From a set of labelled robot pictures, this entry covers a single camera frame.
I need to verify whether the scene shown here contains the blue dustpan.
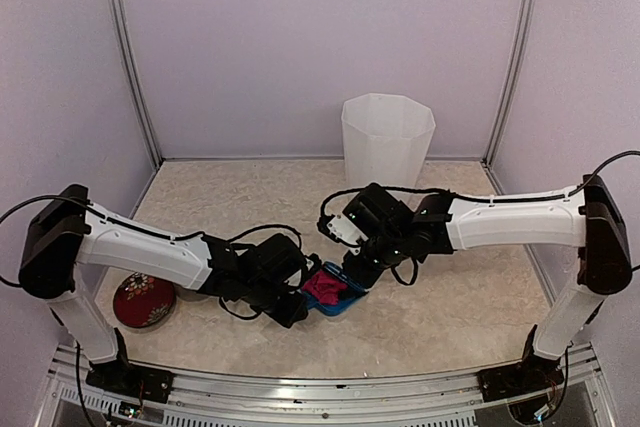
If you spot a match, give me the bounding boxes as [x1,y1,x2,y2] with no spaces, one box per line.
[301,262,368,317]

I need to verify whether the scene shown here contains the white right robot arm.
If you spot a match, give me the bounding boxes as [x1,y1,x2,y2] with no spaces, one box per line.
[327,172,636,391]

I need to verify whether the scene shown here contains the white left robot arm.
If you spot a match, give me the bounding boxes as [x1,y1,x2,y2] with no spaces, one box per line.
[18,184,310,392]

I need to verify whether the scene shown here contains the white translucent plastic bin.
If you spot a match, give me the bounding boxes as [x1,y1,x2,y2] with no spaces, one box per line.
[341,93,436,188]

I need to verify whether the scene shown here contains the dark red floral bowl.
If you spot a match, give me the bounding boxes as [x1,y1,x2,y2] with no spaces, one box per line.
[112,273,176,329]

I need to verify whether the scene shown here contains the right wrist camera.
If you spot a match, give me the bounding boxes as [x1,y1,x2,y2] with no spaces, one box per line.
[317,214,367,252]

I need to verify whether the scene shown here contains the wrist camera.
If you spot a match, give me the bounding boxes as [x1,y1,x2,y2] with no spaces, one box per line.
[317,214,367,252]
[302,253,323,282]

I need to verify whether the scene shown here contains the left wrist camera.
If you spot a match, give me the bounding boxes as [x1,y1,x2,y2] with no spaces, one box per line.
[302,253,323,282]

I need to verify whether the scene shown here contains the aluminium front rail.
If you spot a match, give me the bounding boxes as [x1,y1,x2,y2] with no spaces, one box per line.
[47,346,601,427]

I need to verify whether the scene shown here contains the aluminium corner post right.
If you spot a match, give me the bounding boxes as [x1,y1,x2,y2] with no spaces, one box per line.
[482,0,536,170]

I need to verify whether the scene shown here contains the aluminium corner post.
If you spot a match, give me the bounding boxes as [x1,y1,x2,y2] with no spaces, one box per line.
[482,0,536,170]
[108,0,164,171]

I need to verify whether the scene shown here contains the aluminium corner post left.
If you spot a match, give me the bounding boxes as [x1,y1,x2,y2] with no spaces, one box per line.
[108,0,164,171]

